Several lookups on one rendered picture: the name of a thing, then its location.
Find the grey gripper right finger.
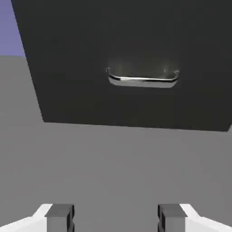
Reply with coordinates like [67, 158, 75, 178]
[157, 203, 232, 232]

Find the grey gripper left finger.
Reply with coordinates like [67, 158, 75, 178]
[0, 203, 75, 232]

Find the dark grey cabinet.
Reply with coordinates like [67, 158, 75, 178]
[10, 0, 232, 132]

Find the dark grey drawer front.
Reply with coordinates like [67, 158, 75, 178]
[10, 0, 232, 132]

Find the curved silver metal handle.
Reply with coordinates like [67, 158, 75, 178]
[106, 67, 181, 89]

